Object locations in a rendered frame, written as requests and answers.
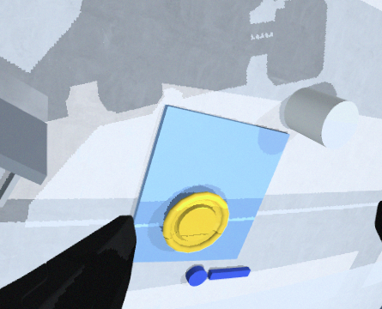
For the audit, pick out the yellow plate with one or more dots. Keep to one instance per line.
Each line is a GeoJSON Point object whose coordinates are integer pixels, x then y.
{"type": "Point", "coordinates": [195, 222]}

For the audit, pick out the grey cylinder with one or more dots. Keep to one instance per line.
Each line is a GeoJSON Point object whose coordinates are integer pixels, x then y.
{"type": "Point", "coordinates": [323, 118]}

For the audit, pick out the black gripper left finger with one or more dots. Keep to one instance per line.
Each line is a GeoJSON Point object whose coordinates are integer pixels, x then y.
{"type": "Point", "coordinates": [94, 273]}

